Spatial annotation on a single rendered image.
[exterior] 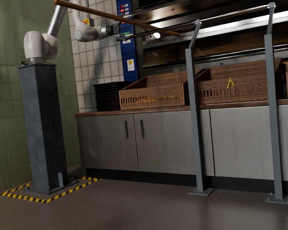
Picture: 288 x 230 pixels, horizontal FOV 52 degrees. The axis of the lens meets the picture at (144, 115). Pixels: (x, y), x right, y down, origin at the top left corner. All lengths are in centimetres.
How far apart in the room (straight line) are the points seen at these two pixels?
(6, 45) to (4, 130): 74
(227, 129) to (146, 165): 69
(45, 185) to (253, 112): 165
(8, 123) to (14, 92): 29
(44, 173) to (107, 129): 60
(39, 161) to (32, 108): 43
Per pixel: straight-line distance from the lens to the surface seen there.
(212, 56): 248
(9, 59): 288
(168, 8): 264
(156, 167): 222
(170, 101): 213
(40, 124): 242
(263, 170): 195
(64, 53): 331
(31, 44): 252
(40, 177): 254
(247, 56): 245
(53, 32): 271
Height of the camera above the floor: 68
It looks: 4 degrees down
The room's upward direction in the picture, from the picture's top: 6 degrees counter-clockwise
